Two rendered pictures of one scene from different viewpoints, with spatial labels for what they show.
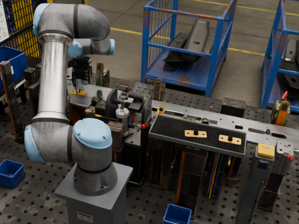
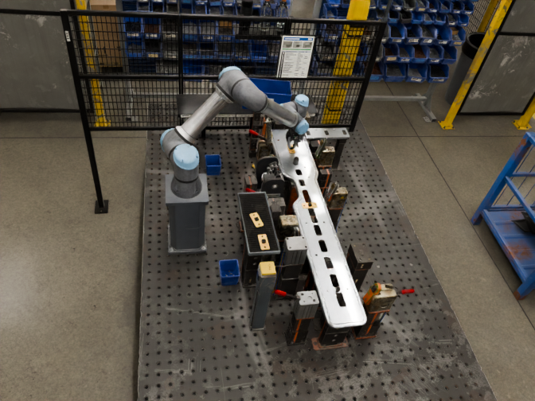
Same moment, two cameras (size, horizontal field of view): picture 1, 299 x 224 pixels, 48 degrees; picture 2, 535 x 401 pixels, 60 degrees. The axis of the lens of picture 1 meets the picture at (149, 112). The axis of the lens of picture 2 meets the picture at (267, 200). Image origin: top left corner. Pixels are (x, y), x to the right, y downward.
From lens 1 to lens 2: 1.65 m
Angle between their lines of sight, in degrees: 45
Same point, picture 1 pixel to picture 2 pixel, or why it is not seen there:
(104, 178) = (178, 186)
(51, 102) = (187, 124)
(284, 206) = (302, 356)
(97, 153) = (177, 166)
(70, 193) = (168, 181)
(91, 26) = (238, 97)
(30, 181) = (218, 179)
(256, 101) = not seen: outside the picture
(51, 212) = not seen: hidden behind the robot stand
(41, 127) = (171, 133)
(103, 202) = (169, 198)
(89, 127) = (185, 150)
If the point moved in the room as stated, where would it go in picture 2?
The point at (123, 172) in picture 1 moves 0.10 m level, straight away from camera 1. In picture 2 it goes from (201, 198) to (219, 192)
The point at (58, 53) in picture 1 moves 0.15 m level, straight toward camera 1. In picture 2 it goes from (212, 100) to (185, 110)
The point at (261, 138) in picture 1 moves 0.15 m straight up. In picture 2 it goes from (325, 286) to (332, 266)
